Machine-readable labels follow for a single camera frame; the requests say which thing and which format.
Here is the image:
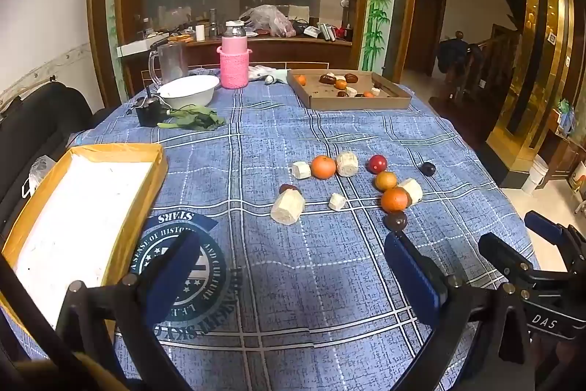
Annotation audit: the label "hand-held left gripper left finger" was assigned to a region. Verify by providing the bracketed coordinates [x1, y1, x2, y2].
[55, 230, 203, 391]

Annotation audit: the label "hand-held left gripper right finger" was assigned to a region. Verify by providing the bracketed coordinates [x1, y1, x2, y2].
[383, 230, 537, 391]

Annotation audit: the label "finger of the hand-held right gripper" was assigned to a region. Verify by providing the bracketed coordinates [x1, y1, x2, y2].
[524, 210, 586, 257]
[478, 232, 535, 284]

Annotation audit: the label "dark brown passion fruit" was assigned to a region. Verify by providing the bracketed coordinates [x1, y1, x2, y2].
[383, 210, 408, 232]

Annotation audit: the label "corn cob piece with hole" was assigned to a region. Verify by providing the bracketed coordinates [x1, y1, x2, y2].
[398, 178, 424, 207]

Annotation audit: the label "yellowish orange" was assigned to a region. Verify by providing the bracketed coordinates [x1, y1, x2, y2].
[373, 171, 398, 192]

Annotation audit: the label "yellow-edged white tray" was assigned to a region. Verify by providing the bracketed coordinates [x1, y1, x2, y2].
[0, 143, 169, 337]

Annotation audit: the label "large corn cob piece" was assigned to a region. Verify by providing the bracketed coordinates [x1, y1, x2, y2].
[270, 193, 306, 228]

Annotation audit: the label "round ribbed corn cob piece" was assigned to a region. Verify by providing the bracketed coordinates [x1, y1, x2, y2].
[335, 151, 359, 177]

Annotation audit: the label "white bucket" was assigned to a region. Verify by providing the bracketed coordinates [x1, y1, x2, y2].
[521, 155, 549, 196]

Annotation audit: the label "green cloth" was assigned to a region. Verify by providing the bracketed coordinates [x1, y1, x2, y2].
[158, 106, 226, 130]

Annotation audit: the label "golden pillar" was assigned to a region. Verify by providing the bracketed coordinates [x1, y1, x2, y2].
[485, 0, 578, 185]

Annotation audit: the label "small black device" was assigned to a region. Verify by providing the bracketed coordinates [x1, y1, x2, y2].
[136, 86, 168, 127]

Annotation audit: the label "blue plaid tablecloth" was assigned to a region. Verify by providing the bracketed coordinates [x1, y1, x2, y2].
[68, 73, 541, 391]

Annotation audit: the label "white plastic bag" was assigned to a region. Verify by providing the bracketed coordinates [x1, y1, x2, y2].
[23, 155, 58, 195]

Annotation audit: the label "wooden stair railing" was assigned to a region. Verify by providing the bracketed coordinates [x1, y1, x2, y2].
[451, 25, 520, 108]

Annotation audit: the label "white bowl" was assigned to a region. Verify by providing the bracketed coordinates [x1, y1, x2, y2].
[158, 75, 221, 109]

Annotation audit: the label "dark jacket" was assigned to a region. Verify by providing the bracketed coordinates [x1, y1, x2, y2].
[437, 31, 486, 75]

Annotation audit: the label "cardboard box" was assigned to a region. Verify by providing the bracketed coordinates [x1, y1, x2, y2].
[287, 69, 412, 111]

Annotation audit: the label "black sofa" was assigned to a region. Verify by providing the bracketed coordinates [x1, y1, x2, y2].
[0, 82, 94, 236]

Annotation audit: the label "clear glass pitcher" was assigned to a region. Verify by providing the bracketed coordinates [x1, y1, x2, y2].
[148, 40, 189, 86]

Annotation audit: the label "white gloves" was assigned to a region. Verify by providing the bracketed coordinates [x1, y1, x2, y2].
[248, 65, 290, 86]

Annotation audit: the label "pink knitted bottle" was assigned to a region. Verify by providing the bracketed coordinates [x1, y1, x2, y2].
[216, 21, 253, 89]

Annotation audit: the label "wooden door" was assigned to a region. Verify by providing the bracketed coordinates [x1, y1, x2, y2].
[405, 0, 447, 75]

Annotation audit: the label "flat white box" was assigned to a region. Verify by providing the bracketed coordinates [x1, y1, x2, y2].
[116, 36, 170, 58]

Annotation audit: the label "curved wooden stick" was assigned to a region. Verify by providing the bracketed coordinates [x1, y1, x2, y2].
[0, 73, 58, 108]

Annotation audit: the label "wooden cabinet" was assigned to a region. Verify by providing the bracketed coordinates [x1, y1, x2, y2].
[121, 34, 355, 96]

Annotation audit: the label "clear plastic bag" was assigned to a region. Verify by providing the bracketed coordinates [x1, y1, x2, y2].
[239, 5, 296, 38]

